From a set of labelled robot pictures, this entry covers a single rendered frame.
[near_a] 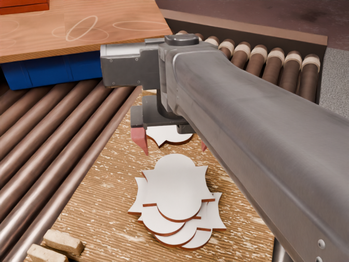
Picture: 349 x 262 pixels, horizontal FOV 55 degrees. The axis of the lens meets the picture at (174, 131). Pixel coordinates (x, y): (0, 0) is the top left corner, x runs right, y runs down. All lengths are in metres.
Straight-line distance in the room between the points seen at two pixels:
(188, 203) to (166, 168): 0.08
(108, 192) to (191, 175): 0.15
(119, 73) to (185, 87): 0.16
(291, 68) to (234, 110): 0.80
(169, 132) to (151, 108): 0.19
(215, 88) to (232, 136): 0.05
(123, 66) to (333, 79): 0.68
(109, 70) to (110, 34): 0.43
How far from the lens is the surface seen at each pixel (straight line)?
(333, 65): 1.04
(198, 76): 0.26
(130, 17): 0.92
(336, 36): 3.35
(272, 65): 0.98
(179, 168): 0.59
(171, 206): 0.54
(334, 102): 0.90
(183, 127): 0.49
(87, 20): 0.93
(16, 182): 0.71
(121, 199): 0.60
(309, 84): 0.93
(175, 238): 0.53
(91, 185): 0.63
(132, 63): 0.41
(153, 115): 0.50
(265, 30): 1.08
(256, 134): 0.16
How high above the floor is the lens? 1.43
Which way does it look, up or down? 44 degrees down
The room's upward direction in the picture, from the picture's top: straight up
